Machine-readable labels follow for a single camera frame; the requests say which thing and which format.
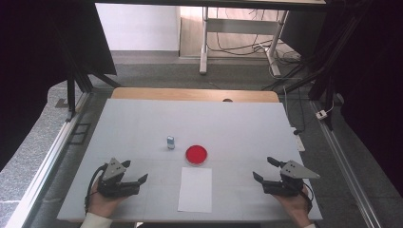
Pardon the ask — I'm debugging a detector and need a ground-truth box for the person's left hand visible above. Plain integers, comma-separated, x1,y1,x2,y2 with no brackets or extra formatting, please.
86,181,128,219

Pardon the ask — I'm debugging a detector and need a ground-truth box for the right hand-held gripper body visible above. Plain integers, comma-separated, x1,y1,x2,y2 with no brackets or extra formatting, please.
261,160,321,198

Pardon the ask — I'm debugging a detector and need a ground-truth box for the wooden table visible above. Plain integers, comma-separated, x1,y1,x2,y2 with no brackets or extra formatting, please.
110,86,280,104

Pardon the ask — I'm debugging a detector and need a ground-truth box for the tangle of floor cables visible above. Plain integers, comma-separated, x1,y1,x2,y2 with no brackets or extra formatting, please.
207,8,302,66

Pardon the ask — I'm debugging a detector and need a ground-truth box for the aluminium rail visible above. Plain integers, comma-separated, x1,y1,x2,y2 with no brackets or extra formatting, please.
309,100,383,228
4,90,93,228

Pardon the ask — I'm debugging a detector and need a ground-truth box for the black power cable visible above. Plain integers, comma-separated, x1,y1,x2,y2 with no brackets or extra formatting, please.
282,85,307,136

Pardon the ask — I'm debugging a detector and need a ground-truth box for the white desk frame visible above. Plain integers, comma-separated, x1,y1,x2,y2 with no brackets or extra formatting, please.
199,6,290,78

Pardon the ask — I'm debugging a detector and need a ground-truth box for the white paper sheet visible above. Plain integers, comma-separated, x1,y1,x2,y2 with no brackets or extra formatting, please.
177,166,214,214

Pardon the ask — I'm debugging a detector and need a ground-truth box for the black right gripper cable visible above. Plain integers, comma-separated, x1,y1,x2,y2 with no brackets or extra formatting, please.
302,180,315,213

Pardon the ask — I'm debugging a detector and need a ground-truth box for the round red ink pad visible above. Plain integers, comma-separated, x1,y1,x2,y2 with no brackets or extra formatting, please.
184,144,209,166

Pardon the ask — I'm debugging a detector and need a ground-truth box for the black metal stand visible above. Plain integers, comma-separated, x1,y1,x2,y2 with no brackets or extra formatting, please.
61,47,122,124
261,0,369,131

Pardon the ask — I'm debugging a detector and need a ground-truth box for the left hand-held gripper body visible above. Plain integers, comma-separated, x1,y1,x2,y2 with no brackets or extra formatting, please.
96,157,141,199

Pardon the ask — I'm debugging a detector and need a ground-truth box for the black curtain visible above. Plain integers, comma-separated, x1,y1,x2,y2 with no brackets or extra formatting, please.
312,0,403,198
0,0,118,172

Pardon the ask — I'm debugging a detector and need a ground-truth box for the large white board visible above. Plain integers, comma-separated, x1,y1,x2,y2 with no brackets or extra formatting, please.
56,98,323,222

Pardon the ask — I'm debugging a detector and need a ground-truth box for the person's right hand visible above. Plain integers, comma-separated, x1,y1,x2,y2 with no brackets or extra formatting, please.
273,184,314,228

